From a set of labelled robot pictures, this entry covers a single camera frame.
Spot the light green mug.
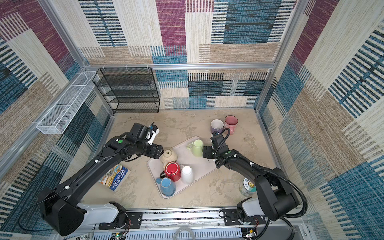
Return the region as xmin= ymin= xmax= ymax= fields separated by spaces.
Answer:
xmin=187 ymin=139 xmax=204 ymax=158

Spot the red mug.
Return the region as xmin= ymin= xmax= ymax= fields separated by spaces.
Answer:
xmin=160 ymin=162 xmax=181 ymax=182

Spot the purple mug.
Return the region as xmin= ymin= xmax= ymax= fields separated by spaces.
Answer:
xmin=211 ymin=119 xmax=224 ymax=134

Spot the white mug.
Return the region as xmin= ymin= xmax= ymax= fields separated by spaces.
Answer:
xmin=181 ymin=166 xmax=195 ymax=185

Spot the pink patterned mug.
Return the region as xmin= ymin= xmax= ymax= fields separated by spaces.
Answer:
xmin=224 ymin=115 xmax=239 ymax=135

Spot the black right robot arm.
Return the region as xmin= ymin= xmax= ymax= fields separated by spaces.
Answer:
xmin=203 ymin=146 xmax=308 ymax=221

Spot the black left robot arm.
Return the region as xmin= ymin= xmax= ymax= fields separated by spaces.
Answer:
xmin=38 ymin=136 xmax=164 ymax=237

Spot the beige speckled mug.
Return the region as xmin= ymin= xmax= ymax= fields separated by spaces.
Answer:
xmin=160 ymin=149 xmax=178 ymax=169

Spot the blue mug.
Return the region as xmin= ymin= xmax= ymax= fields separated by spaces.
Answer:
xmin=156 ymin=177 xmax=176 ymax=197

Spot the white plastic tray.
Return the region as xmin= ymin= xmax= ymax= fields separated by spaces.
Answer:
xmin=155 ymin=136 xmax=216 ymax=199

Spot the blue book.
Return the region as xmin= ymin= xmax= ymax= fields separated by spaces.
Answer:
xmin=98 ymin=164 xmax=131 ymax=192

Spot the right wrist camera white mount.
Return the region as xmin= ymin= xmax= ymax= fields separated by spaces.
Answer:
xmin=211 ymin=132 xmax=224 ymax=150

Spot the black wire mesh shelf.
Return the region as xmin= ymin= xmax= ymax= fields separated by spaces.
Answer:
xmin=93 ymin=67 xmax=160 ymax=114

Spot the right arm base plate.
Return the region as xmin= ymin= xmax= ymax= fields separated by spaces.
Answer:
xmin=219 ymin=209 xmax=267 ymax=226

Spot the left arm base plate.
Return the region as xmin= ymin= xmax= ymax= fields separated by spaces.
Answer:
xmin=98 ymin=212 xmax=143 ymax=230

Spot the aluminium front rail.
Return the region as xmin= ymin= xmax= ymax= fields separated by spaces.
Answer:
xmin=65 ymin=207 xmax=317 ymax=240

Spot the white wire mesh basket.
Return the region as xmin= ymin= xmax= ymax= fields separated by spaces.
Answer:
xmin=37 ymin=72 xmax=96 ymax=135

